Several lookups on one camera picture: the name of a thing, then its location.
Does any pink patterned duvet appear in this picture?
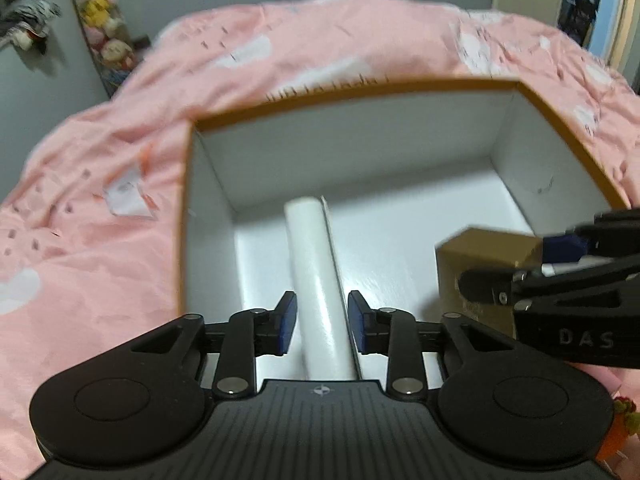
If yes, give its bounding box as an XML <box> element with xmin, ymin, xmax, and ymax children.
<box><xmin>1</xmin><ymin>0</ymin><xmax>639</xmax><ymax>479</ymax></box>

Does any grey plush toy on ledge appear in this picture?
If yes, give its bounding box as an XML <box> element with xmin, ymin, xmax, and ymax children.
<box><xmin>1</xmin><ymin>0</ymin><xmax>61</xmax><ymax>54</ymax></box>

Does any gold small box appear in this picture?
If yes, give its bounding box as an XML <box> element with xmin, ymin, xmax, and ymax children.
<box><xmin>435</xmin><ymin>226</ymin><xmax>542</xmax><ymax>336</ymax></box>

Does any hanging plush toy organizer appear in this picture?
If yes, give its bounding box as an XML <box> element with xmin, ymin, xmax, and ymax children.
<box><xmin>72</xmin><ymin>0</ymin><xmax>138</xmax><ymax>96</ymax></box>

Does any white long box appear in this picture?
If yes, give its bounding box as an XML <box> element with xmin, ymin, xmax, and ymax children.
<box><xmin>284</xmin><ymin>197</ymin><xmax>359</xmax><ymax>380</ymax></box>

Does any orange crochet carrot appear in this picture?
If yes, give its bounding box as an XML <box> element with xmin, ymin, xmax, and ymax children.
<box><xmin>597</xmin><ymin>396</ymin><xmax>639</xmax><ymax>463</ymax></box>

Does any orange cardboard storage box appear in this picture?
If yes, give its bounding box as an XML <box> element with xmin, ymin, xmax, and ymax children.
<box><xmin>177</xmin><ymin>78</ymin><xmax>629</xmax><ymax>379</ymax></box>

